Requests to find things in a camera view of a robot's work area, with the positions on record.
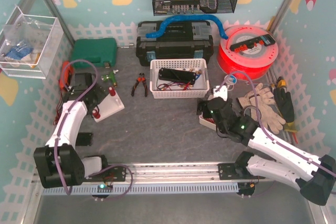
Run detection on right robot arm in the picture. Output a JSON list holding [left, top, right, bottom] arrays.
[[197, 97, 335, 206]]

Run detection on blue white gloves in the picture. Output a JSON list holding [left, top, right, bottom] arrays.
[[5, 41, 34, 63]]

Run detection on aluminium rail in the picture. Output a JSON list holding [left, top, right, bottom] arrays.
[[32, 159, 279, 183]]

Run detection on green plastic case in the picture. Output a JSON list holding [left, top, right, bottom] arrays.
[[70, 38, 118, 68]]

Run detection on black glove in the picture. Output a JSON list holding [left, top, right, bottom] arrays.
[[274, 88, 295, 123]]

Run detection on orange black pliers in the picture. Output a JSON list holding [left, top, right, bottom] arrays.
[[131, 73, 148, 97]]

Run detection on red filament spool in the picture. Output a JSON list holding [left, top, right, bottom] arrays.
[[217, 25, 279, 80]]

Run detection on red multimeter leads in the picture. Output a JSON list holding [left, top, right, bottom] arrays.
[[53, 89, 64, 126]]

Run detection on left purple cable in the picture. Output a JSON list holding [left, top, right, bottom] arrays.
[[53, 59, 134, 199]]

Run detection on solder wire spool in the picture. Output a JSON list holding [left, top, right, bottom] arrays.
[[224, 74, 237, 91]]

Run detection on tape roll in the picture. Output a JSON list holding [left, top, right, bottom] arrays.
[[243, 105, 261, 121]]

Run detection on large red spring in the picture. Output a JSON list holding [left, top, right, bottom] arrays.
[[92, 110, 101, 119], [109, 87, 116, 97]]

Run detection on white work gloves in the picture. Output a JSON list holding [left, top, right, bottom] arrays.
[[237, 83, 286, 134]]

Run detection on white perforated basket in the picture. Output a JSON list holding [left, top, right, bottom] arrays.
[[150, 58, 210, 99]]

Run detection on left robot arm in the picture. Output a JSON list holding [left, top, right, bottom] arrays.
[[34, 73, 124, 188]]

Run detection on black toolbox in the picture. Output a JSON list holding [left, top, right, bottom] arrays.
[[135, 20, 214, 67]]

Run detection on white peg fixture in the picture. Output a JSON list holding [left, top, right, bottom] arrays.
[[94, 93, 124, 122]]

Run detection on grey slotted cable duct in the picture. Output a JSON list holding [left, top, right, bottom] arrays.
[[41, 183, 240, 196]]

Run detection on black red connector strip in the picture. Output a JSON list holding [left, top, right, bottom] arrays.
[[229, 34, 276, 53]]

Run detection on blue corrugated hose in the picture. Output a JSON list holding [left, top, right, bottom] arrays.
[[146, 14, 229, 39]]

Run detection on clear acrylic box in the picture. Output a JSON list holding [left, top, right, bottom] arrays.
[[1, 7, 64, 79]]

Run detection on small white tray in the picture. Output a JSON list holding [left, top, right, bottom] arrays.
[[199, 115, 216, 131]]

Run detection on orange multimeter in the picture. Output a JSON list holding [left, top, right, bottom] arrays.
[[59, 61, 74, 91]]

